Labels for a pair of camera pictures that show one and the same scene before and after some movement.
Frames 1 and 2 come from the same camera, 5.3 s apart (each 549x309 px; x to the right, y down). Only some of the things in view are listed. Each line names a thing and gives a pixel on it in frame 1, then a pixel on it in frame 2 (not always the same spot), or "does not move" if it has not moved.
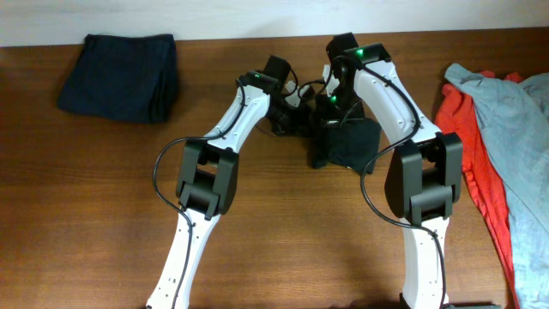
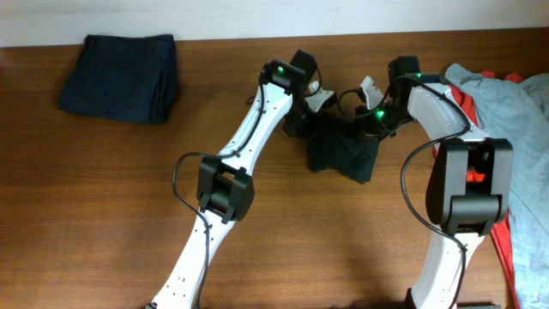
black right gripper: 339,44 → 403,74
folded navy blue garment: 129,77 does not move
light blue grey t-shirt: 515,118 does not move
